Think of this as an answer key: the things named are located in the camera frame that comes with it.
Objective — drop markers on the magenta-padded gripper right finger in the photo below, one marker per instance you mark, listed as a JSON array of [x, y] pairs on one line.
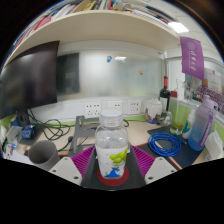
[[158, 166]]

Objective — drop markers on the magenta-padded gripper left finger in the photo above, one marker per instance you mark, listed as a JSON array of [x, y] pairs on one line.
[[66, 166]]

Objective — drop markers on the clear plastic water bottle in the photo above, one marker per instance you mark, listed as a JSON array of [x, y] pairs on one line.
[[111, 143]]

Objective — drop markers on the grey cup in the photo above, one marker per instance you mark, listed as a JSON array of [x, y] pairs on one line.
[[45, 155]]

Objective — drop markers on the black desk mat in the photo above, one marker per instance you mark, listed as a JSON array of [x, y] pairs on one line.
[[186, 156]]

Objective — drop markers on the grey metal laptop stand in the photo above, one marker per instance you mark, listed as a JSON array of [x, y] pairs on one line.
[[81, 130]]

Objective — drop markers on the white paper sheet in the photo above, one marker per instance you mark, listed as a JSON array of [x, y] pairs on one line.
[[18, 156]]

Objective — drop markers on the small blue box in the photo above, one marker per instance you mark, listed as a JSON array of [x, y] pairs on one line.
[[28, 131]]

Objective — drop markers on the green glass cup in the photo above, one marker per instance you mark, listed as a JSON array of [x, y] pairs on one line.
[[178, 118]]

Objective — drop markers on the white jar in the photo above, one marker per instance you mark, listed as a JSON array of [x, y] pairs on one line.
[[154, 108]]

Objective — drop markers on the purple drink bottle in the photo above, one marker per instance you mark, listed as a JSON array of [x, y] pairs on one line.
[[201, 126]]

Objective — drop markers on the white tissue box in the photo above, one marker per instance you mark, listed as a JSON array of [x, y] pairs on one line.
[[213, 145]]

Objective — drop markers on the dark wine bottle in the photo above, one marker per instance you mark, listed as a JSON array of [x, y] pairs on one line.
[[164, 96]]

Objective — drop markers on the black computer monitor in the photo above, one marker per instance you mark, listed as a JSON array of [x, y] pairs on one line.
[[30, 80]]

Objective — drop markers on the purple pennant flag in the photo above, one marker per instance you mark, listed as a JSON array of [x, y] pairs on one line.
[[192, 58]]

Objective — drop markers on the rectangular ceiling light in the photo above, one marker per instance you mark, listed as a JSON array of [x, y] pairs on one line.
[[178, 27]]

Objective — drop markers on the wooden shelf with books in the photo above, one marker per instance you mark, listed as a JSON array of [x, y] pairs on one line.
[[100, 26]]

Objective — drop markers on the white wall socket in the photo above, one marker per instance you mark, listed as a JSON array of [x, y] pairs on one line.
[[135, 107], [115, 105], [92, 109]]

